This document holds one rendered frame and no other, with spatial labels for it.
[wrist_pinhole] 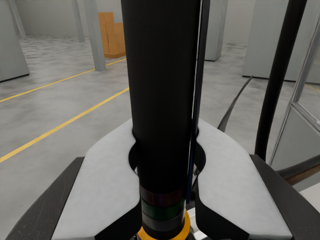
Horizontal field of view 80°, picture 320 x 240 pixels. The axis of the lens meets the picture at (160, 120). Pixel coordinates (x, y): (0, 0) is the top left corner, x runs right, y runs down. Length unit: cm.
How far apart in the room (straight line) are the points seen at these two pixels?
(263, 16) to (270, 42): 61
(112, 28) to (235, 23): 685
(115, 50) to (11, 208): 683
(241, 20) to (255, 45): 674
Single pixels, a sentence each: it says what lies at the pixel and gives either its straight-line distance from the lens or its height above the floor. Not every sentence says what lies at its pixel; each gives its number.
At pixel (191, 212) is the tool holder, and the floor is 137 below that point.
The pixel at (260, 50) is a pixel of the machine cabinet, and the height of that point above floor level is 71.
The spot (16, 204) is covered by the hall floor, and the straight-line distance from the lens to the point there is 237.
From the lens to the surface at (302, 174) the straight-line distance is 30.
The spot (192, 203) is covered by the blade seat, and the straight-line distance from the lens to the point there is 40.
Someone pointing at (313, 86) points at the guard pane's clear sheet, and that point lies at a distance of 146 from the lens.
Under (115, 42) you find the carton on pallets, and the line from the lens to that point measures 824.
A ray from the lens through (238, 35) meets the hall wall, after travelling 1228.
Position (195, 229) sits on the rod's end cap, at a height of 137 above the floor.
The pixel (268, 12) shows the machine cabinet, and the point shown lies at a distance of 553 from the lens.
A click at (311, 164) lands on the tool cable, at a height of 138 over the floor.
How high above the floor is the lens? 154
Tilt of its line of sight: 29 degrees down
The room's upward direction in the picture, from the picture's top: 1 degrees counter-clockwise
